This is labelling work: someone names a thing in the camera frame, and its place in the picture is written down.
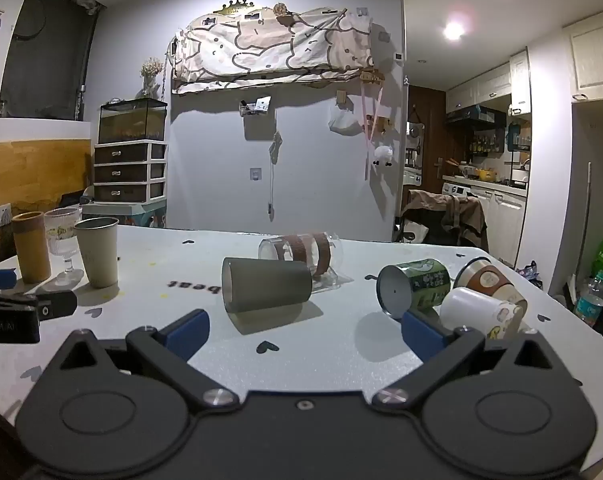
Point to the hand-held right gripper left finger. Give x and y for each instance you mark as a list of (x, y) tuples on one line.
[(185, 334)]

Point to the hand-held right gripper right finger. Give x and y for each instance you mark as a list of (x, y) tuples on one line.
[(422, 336)]

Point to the grey cup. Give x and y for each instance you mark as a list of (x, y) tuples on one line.
[(266, 287)]

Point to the brown cardboard tube cup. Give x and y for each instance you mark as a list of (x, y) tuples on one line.
[(31, 247)]

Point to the white printed cup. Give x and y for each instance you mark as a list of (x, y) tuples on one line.
[(479, 314)]

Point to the beige metal cup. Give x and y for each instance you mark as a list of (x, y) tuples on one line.
[(97, 252)]

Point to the brown and white paper cup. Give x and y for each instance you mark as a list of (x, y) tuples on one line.
[(489, 280)]

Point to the green printed can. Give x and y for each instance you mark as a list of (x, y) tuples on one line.
[(414, 287)]

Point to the ribbed glass goblet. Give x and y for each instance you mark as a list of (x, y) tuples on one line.
[(64, 245)]

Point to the chair with jackets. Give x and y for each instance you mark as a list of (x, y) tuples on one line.
[(444, 220)]

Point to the clear glass with brown sleeve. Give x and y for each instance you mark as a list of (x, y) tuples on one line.
[(301, 254)]

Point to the white washing machine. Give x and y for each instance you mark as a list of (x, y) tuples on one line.
[(456, 190)]

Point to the white drawer unit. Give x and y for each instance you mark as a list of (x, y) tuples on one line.
[(129, 172)]

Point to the plastic water bottle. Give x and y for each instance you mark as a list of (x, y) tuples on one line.
[(591, 300)]

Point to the white plush toy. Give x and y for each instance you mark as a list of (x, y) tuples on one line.
[(383, 155)]

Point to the glass fish tank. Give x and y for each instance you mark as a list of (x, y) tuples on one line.
[(131, 121)]

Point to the black range hood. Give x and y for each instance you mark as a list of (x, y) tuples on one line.
[(475, 115)]

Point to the white hanging bag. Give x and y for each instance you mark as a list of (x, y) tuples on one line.
[(344, 122)]

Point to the dark window curtain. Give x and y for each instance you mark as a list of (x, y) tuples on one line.
[(46, 50)]

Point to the vase of dried flowers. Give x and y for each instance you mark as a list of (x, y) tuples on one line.
[(150, 77)]

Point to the white upper kitchen cabinets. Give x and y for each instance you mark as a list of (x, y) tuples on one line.
[(486, 85)]

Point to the tall white cabinet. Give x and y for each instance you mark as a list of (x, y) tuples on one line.
[(594, 110)]

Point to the printed blanket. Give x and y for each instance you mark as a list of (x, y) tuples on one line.
[(274, 50)]

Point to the round ceiling light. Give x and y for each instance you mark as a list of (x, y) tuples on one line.
[(454, 30)]

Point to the gold crown decoration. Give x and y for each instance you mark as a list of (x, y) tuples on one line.
[(234, 8)]

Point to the clear wall shelf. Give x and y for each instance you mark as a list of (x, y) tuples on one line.
[(254, 106)]

